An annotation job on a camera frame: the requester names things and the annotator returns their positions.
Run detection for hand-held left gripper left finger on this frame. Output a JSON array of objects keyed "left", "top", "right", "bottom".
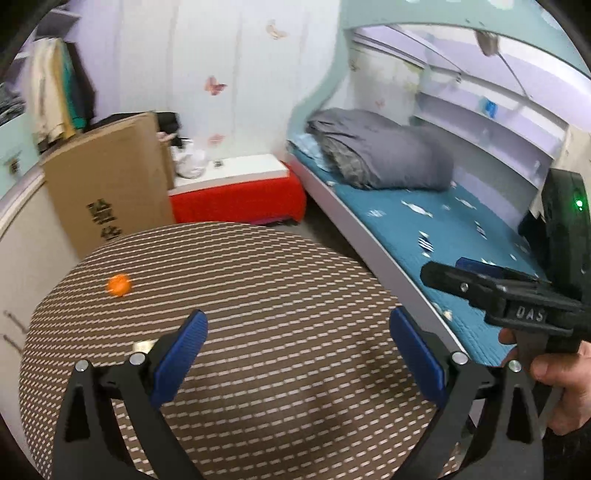
[{"left": 52, "top": 309, "right": 209, "bottom": 480}]

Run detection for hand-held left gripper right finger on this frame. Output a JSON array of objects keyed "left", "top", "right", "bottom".
[{"left": 389, "top": 307, "right": 546, "bottom": 480}]

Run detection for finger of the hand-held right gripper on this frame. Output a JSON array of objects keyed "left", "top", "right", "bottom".
[
  {"left": 420, "top": 261, "right": 509, "bottom": 320},
  {"left": 455, "top": 257, "right": 542, "bottom": 283}
]

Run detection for person's right hand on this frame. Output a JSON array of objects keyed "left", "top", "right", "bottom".
[{"left": 499, "top": 328, "right": 591, "bottom": 432}]

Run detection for black hanging garment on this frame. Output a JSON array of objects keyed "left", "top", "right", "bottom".
[{"left": 518, "top": 215, "right": 548, "bottom": 251}]

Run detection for bed with teal cover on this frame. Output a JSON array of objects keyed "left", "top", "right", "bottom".
[{"left": 288, "top": 138, "right": 555, "bottom": 367}]

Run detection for beige hanging shirt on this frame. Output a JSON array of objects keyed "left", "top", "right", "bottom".
[{"left": 531, "top": 124, "right": 591, "bottom": 217}]

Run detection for small orange ball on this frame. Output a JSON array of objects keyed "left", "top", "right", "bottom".
[{"left": 107, "top": 274, "right": 133, "bottom": 297}]

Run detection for round brown patterned table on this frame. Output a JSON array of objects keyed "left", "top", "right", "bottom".
[{"left": 18, "top": 222, "right": 467, "bottom": 480}]

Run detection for grey folded quilt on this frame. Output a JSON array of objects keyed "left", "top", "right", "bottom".
[{"left": 307, "top": 108, "right": 454, "bottom": 191}]

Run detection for red bench with white top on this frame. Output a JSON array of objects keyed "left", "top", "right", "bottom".
[{"left": 167, "top": 154, "right": 308, "bottom": 227}]

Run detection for white cabinet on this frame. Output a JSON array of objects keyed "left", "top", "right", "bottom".
[{"left": 0, "top": 171, "right": 81, "bottom": 416}]

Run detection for brown cardboard box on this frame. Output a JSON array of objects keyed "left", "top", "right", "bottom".
[{"left": 41, "top": 112, "right": 176, "bottom": 259}]

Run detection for white plastic bag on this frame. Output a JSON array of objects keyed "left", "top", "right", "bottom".
[{"left": 173, "top": 143, "right": 208, "bottom": 179}]

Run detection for blue striped pillow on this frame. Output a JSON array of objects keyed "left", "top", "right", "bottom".
[{"left": 288, "top": 134, "right": 333, "bottom": 172}]

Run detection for grey lamp on rod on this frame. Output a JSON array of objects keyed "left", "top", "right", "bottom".
[{"left": 475, "top": 30, "right": 534, "bottom": 100}]

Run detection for black cloth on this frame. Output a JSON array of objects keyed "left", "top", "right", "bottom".
[{"left": 154, "top": 111, "right": 183, "bottom": 148}]

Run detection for teal hanging garment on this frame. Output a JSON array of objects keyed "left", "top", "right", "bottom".
[{"left": 60, "top": 44, "right": 88, "bottom": 132}]

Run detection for dark hanging clothes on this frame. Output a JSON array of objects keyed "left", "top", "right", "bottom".
[{"left": 69, "top": 41, "right": 100, "bottom": 130}]

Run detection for cream hanging garment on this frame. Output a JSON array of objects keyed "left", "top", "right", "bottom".
[{"left": 28, "top": 38, "right": 65, "bottom": 144}]

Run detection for white bed frame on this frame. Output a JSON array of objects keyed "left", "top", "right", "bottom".
[{"left": 284, "top": 0, "right": 591, "bottom": 370}]

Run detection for white wall shelf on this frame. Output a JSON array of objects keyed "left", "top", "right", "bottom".
[{"left": 413, "top": 69, "right": 568, "bottom": 185}]

